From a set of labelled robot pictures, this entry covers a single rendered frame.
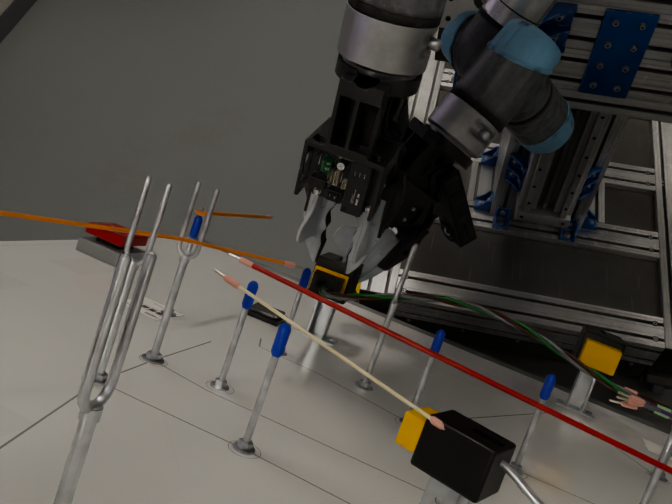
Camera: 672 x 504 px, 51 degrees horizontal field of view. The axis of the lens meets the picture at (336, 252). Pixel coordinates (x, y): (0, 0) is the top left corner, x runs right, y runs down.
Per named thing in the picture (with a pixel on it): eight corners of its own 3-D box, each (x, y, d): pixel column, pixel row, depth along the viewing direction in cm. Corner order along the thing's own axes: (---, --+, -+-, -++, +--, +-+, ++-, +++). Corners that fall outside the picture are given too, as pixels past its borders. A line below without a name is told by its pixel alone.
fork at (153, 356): (135, 356, 53) (191, 179, 51) (148, 352, 55) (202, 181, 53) (157, 367, 53) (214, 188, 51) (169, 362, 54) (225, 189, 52)
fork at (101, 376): (76, 377, 46) (139, 173, 44) (94, 372, 48) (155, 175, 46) (100, 389, 46) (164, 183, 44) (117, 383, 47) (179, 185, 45)
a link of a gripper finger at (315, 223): (271, 269, 66) (300, 190, 61) (293, 241, 71) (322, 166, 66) (300, 284, 66) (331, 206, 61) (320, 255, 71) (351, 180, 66)
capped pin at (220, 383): (205, 382, 53) (241, 276, 52) (221, 382, 54) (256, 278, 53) (217, 391, 52) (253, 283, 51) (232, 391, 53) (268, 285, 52)
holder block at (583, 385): (588, 399, 92) (617, 330, 91) (594, 424, 81) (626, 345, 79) (554, 385, 94) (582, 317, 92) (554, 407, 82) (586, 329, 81)
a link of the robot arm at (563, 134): (540, 77, 95) (511, 35, 86) (591, 129, 89) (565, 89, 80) (495, 117, 97) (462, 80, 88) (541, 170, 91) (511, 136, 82)
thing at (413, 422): (413, 454, 41) (425, 421, 40) (393, 442, 41) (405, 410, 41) (435, 447, 43) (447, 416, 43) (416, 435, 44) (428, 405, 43)
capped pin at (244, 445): (235, 440, 45) (277, 317, 44) (256, 448, 45) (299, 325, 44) (229, 449, 43) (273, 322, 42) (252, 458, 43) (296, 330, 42)
